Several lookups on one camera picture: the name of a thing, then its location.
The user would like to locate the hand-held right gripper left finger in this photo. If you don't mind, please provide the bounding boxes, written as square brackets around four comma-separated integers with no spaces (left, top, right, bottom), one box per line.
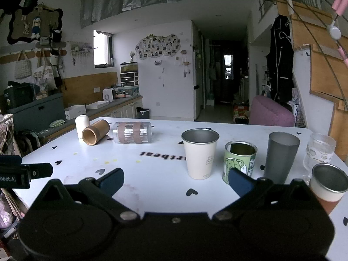
[28,168,141,221]

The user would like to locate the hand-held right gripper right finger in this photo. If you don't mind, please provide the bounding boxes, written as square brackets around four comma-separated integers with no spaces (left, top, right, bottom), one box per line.
[212,168,325,221]

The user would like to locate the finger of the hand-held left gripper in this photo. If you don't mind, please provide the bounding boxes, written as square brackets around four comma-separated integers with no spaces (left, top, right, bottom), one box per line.
[22,163,54,181]

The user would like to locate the green printed tin cup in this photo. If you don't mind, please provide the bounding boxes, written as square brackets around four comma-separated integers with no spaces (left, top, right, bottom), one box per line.
[222,141,258,184]

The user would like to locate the grey frosted tumbler cup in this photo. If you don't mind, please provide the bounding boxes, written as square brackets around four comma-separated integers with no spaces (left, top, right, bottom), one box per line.
[263,131,301,185]

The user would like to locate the white metal-lined cup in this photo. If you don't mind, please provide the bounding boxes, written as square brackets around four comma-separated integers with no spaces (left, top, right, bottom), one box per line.
[181,128,220,181]

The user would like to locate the bamboo cup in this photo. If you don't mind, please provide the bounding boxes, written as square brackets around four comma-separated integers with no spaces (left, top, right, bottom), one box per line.
[82,121,110,146]

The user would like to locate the clear plastic cup brown bands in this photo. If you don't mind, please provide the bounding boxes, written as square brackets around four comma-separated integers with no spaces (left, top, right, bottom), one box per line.
[112,121,152,144]

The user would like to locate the small white cup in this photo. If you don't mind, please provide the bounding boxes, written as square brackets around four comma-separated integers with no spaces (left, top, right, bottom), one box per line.
[75,114,90,141]

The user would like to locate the metal cup with brown base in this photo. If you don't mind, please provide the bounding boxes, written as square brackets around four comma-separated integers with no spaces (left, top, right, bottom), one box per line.
[308,163,348,216]

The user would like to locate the white cardboard box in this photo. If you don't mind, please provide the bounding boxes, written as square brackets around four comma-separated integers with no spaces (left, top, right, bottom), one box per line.
[64,105,87,120]

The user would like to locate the cabinet counter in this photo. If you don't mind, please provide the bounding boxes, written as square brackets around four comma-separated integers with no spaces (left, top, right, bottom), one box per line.
[86,95,143,120]

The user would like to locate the purple armchair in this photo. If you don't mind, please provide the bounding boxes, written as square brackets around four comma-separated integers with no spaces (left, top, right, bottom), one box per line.
[248,95,296,127]

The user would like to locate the flat white tray box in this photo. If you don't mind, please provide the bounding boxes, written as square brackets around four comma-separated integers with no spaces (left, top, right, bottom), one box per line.
[85,101,111,110]

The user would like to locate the dark bag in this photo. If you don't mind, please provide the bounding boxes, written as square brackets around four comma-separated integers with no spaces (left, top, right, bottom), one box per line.
[3,81,35,108]

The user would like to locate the small white fan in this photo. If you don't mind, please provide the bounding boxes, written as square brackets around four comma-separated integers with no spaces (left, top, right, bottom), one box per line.
[102,88,115,102]

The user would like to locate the clear glass goblet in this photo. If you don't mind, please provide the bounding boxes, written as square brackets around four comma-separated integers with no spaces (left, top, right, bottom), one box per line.
[303,133,337,183]

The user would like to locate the white printed tote bag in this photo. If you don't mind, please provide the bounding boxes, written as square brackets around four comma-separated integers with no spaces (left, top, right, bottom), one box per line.
[33,65,58,91]

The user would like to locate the white drawer organizer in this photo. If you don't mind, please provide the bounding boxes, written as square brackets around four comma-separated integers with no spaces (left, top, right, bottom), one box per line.
[120,72,140,87]

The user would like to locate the knitted handbag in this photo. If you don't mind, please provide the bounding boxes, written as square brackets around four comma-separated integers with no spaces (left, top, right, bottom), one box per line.
[14,51,33,80]

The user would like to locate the glass fish tank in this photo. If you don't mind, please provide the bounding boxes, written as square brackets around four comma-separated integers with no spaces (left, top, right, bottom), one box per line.
[120,62,139,74]

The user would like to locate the black hanging coat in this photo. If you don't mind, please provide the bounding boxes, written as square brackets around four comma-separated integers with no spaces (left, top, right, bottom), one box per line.
[266,14,294,104]

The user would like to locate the window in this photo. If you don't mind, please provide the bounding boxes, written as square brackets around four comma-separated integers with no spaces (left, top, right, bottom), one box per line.
[93,29,114,69]

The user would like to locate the wooden staircase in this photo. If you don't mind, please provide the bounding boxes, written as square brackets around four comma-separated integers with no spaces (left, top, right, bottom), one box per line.
[275,0,348,149]

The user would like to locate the cloud-shaped photo board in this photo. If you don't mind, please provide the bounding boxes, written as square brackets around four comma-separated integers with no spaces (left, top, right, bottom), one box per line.
[135,34,182,60]

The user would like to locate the white wire basket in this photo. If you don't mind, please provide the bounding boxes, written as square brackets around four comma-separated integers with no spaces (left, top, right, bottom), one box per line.
[0,113,15,157]

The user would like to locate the wall board with plush doll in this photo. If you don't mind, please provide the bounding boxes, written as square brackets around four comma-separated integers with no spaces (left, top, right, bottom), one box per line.
[7,5,64,45]

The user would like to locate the pink-handled jump rope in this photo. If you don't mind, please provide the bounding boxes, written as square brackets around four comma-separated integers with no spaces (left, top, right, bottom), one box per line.
[327,0,348,66]

